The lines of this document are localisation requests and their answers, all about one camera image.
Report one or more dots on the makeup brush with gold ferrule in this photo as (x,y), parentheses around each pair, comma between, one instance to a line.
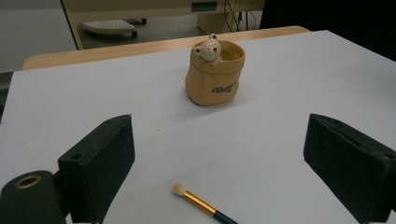
(202,205)

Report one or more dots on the white wheeled platform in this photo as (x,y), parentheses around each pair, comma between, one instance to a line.
(109,27)

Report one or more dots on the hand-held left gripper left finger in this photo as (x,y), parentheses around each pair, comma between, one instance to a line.
(99,165)

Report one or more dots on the yellow bear ceramic pot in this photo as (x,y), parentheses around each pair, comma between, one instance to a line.
(213,74)

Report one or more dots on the white table sheet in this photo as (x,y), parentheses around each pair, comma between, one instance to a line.
(249,140)

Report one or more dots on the wooden table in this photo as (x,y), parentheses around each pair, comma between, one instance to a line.
(124,51)

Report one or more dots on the beige desk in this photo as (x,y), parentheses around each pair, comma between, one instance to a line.
(140,7)

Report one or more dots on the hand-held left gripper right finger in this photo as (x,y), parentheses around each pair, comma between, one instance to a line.
(351,161)

